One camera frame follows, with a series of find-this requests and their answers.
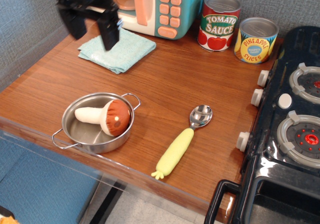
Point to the spoon with yellow handle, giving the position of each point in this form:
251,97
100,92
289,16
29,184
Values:
199,117

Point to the small steel pot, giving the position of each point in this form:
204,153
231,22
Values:
90,137

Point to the plush brown white mushroom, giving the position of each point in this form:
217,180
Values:
113,118

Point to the black toy stove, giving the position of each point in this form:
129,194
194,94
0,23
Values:
280,173

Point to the light blue towel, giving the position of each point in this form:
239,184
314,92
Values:
130,49

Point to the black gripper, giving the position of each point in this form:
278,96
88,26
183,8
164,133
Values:
71,11

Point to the pineapple slices can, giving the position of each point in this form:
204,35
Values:
255,40

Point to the orange object at corner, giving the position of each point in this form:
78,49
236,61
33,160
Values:
7,217

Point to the tomato sauce can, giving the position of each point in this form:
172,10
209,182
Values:
218,22

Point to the teal toy microwave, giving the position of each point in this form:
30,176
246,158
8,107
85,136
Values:
170,19

